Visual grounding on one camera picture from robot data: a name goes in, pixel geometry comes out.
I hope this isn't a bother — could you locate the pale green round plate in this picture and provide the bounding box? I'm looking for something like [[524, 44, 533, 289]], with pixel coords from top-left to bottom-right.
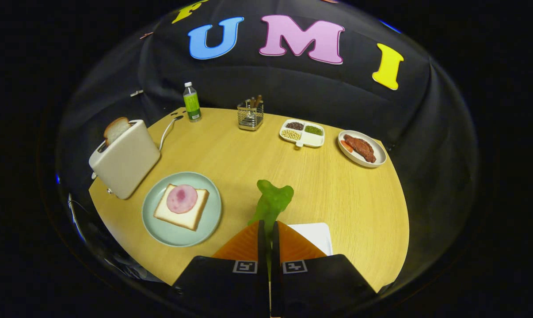
[[142, 171, 222, 247]]

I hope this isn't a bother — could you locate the pink ham slice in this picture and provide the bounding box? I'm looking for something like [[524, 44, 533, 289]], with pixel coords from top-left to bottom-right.
[[167, 184, 198, 214]]

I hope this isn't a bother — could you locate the toasted bread slice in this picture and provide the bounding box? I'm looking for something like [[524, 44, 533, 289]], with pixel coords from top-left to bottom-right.
[[103, 117, 132, 146]]

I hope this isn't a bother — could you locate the white divided bean dish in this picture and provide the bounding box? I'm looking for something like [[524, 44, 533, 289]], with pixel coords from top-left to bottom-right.
[[279, 118, 325, 149]]

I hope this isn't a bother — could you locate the white toaster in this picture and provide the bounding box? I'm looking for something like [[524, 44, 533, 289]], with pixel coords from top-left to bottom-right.
[[89, 119, 161, 200]]

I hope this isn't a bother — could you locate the white bread slice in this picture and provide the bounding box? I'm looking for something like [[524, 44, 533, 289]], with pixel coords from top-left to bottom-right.
[[154, 184, 209, 231]]

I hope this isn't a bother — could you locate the metal wire utensil holder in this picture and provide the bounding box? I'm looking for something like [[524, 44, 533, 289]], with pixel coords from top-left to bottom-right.
[[237, 99, 264, 132]]

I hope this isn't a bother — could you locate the black backdrop cloth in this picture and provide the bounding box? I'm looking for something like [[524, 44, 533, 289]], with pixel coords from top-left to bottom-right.
[[57, 0, 477, 283]]

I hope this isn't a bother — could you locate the green label drink bottle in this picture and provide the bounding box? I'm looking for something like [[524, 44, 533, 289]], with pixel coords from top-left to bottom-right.
[[183, 82, 202, 123]]

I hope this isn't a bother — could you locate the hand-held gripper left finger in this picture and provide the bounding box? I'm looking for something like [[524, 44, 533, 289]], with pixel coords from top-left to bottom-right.
[[171, 220, 270, 318]]

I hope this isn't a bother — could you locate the green lettuce leaf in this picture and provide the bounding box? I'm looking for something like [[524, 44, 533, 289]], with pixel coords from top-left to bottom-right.
[[248, 179, 294, 237]]

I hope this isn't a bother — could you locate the white oval meat plate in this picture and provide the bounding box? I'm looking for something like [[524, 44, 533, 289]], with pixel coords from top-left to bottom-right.
[[338, 130, 387, 168]]

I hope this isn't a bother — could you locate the brown cooked steak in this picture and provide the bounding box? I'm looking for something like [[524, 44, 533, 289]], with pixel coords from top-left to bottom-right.
[[343, 134, 377, 163]]

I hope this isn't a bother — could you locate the white square plate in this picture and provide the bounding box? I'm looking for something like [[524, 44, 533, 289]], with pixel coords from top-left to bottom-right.
[[288, 222, 333, 257]]

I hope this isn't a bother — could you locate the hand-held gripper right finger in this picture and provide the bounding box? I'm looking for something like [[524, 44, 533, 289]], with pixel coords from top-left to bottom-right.
[[270, 221, 377, 318]]

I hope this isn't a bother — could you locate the white toaster cable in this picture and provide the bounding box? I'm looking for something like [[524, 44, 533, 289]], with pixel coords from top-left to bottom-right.
[[159, 116, 184, 151]]

